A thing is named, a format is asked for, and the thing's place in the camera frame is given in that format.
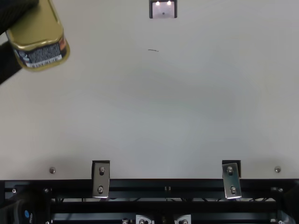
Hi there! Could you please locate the gold rectangular tin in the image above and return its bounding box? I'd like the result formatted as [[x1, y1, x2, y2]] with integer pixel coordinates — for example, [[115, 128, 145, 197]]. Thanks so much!
[[6, 0, 71, 72]]

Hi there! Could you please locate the small square scanner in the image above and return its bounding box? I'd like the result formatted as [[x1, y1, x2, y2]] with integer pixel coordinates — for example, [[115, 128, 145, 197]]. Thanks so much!
[[149, 0, 178, 19]]

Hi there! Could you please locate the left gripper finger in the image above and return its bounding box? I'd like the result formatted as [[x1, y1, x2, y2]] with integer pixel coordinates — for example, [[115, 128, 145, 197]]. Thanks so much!
[[0, 41, 23, 86], [0, 0, 40, 35]]

